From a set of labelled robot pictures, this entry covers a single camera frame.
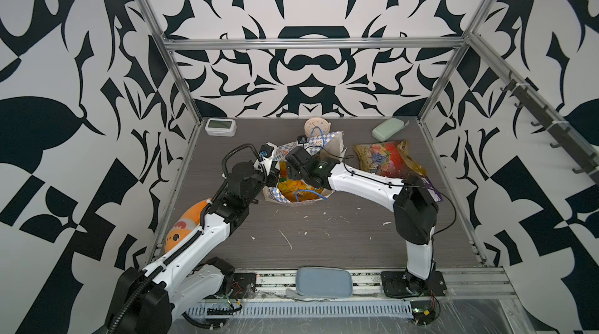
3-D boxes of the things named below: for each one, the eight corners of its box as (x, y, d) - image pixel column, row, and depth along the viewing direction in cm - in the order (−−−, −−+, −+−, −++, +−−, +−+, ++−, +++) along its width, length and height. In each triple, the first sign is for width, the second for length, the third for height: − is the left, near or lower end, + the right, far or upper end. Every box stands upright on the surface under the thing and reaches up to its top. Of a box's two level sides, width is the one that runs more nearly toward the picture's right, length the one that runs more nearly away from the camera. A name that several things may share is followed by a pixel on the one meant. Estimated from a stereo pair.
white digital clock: (207, 137, 115) (204, 130, 111) (211, 125, 120) (208, 118, 116) (235, 137, 115) (233, 130, 111) (238, 125, 120) (236, 118, 116)
